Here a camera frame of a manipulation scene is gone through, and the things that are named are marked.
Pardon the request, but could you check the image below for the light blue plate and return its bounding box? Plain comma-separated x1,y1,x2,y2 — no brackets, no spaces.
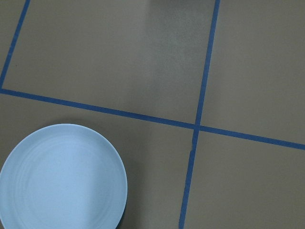
0,124,128,229

